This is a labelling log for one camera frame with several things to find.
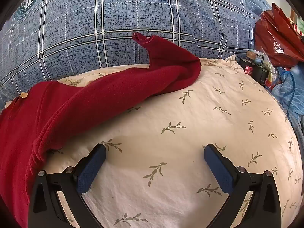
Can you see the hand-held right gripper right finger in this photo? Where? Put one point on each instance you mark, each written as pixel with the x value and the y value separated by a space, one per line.
pixel 217 166

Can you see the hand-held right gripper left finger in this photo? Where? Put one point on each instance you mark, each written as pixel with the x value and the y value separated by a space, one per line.
pixel 91 166

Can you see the red sweater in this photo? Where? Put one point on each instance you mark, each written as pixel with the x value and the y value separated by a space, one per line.
pixel 71 104

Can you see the cream leaf-print pillow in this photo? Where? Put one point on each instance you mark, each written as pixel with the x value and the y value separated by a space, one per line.
pixel 190 118

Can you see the black box device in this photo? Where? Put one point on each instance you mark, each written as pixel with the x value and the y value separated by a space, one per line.
pixel 251 70

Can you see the light blue cloth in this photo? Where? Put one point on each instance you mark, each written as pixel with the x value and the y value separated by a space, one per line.
pixel 292 92

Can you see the printed plastic packet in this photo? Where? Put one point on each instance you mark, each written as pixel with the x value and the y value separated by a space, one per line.
pixel 255 54

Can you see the red plastic bag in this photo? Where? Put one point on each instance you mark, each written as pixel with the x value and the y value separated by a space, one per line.
pixel 273 33

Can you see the blue plaid quilt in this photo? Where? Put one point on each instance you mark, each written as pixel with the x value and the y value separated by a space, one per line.
pixel 118 9

